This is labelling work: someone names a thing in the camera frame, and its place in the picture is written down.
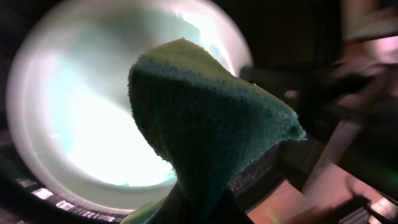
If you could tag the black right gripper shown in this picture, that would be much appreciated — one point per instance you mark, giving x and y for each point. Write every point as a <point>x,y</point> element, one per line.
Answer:
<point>340,107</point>

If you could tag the green scouring pad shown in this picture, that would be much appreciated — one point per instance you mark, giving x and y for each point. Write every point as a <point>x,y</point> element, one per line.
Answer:
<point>208,124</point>

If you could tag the light green plate green stain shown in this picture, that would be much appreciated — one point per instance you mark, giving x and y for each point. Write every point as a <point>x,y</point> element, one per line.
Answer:
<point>67,105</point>

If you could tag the round black tray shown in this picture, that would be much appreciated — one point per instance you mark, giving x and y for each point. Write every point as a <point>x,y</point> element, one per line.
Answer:
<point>293,34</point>

